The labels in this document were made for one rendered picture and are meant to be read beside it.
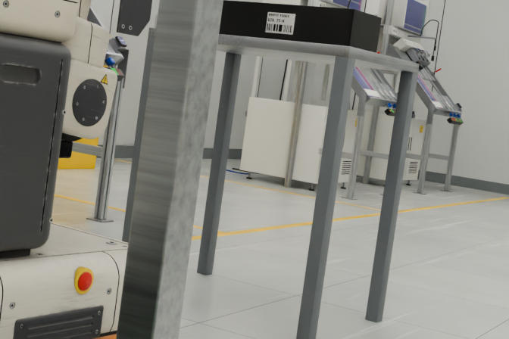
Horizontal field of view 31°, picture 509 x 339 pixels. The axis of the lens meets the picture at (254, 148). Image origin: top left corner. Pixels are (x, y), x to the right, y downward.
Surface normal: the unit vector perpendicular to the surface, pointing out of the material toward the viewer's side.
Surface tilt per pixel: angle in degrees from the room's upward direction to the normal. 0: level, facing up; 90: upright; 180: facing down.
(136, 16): 90
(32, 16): 90
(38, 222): 90
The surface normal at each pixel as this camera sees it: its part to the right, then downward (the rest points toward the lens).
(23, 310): 0.82, 0.15
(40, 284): 0.83, -0.15
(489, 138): -0.48, -0.01
